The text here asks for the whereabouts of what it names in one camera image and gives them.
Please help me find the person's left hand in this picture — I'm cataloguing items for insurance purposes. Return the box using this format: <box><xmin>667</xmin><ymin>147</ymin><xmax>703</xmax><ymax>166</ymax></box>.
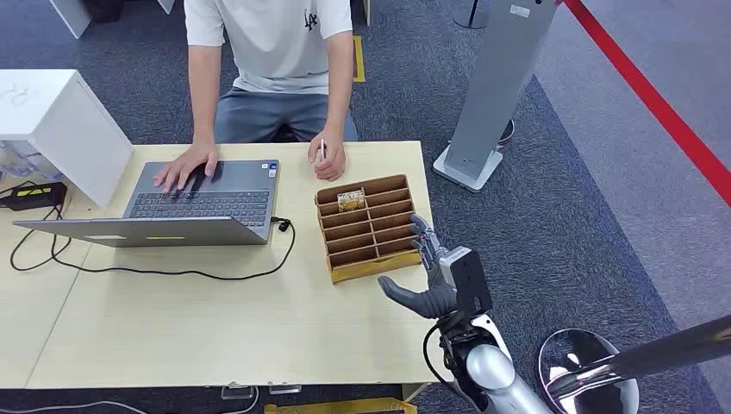
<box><xmin>307</xmin><ymin>129</ymin><xmax>347</xmax><ymax>183</ymax></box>

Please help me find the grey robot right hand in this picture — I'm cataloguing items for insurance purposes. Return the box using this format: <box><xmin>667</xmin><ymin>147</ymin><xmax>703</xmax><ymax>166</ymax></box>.
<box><xmin>377</xmin><ymin>214</ymin><xmax>459</xmax><ymax>321</ymax></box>

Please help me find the person's right hand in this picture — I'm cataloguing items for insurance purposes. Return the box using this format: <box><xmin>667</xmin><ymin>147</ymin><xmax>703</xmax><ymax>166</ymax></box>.
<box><xmin>153</xmin><ymin>142</ymin><xmax>221</xmax><ymax>194</ymax></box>

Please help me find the brown cardboard card organizer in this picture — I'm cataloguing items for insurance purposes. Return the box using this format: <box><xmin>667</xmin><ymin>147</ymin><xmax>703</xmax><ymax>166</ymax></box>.
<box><xmin>314</xmin><ymin>173</ymin><xmax>425</xmax><ymax>285</ymax></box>

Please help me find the person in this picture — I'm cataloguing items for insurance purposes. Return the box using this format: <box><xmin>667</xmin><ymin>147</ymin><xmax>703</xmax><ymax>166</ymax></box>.
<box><xmin>184</xmin><ymin>0</ymin><xmax>359</xmax><ymax>144</ymax></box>

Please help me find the grey laptop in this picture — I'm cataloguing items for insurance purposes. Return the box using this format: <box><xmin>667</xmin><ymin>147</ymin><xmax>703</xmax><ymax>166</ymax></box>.
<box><xmin>12</xmin><ymin>160</ymin><xmax>281</xmax><ymax>248</ymax></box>

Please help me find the yellow floor marker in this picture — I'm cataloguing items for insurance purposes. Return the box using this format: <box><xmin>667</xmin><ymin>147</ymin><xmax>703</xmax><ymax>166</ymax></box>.
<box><xmin>352</xmin><ymin>34</ymin><xmax>366</xmax><ymax>84</ymax></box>

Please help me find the white cabinet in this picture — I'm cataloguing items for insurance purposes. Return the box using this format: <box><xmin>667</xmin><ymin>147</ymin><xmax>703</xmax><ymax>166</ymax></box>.
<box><xmin>0</xmin><ymin>69</ymin><xmax>134</xmax><ymax>209</ymax></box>

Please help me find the yellow cardboard piece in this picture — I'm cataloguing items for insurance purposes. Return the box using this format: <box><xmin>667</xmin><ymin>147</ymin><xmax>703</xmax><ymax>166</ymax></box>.
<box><xmin>263</xmin><ymin>397</ymin><xmax>418</xmax><ymax>414</ymax></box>

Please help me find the black power adapter yellow label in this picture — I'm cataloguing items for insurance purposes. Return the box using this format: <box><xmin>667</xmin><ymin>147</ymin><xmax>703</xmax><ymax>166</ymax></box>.
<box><xmin>0</xmin><ymin>181</ymin><xmax>68</xmax><ymax>212</ymax></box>

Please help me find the clear plastic container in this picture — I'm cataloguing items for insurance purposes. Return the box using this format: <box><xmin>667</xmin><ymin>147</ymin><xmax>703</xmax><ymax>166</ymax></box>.
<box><xmin>0</xmin><ymin>140</ymin><xmax>64</xmax><ymax>183</ymax></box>

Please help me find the grey kiosk stand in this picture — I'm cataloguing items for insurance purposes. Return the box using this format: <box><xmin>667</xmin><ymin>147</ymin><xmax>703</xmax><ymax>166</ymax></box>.
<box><xmin>432</xmin><ymin>0</ymin><xmax>558</xmax><ymax>194</ymax></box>

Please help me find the black round pole base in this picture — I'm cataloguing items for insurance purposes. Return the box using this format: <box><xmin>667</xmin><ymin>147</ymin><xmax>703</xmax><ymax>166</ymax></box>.
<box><xmin>453</xmin><ymin>0</ymin><xmax>492</xmax><ymax>30</ymax></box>

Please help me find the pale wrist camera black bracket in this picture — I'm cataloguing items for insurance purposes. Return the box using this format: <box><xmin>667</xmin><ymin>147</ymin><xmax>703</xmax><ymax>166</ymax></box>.
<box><xmin>438</xmin><ymin>247</ymin><xmax>494</xmax><ymax>317</ymax></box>

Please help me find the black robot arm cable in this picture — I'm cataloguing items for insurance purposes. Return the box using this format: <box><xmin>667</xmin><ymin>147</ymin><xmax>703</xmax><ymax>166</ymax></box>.
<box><xmin>422</xmin><ymin>323</ymin><xmax>459</xmax><ymax>397</ymax></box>

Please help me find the black laptop power cable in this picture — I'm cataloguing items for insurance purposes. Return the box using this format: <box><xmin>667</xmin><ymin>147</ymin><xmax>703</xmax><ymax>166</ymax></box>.
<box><xmin>9</xmin><ymin>203</ymin><xmax>297</xmax><ymax>282</ymax></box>

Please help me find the white floor cable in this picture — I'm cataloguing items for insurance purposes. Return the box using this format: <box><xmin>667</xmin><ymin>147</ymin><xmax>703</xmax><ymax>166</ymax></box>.
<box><xmin>221</xmin><ymin>386</ymin><xmax>261</xmax><ymax>414</ymax></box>
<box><xmin>0</xmin><ymin>399</ymin><xmax>151</xmax><ymax>414</ymax></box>

